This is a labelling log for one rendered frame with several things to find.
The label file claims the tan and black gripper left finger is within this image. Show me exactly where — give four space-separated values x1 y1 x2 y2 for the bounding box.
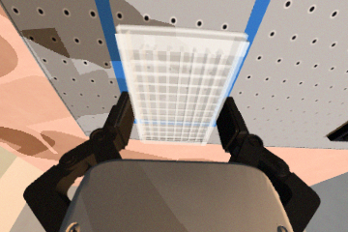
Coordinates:
23 91 135 232

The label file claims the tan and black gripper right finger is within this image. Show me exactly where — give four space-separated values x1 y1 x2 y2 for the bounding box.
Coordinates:
216 97 321 232

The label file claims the white well plate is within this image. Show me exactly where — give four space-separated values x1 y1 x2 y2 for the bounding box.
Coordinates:
115 24 249 146

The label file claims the blue tape outline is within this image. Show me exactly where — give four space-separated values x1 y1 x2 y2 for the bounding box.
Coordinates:
95 0 271 97

